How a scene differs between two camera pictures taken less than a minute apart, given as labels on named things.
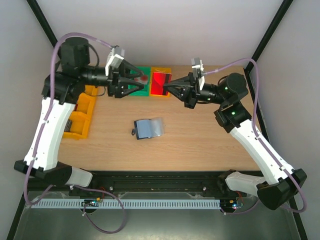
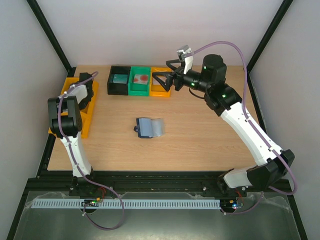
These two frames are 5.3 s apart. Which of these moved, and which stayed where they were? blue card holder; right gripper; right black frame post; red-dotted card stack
Moved: right gripper
Stayed: blue card holder; right black frame post; red-dotted card stack
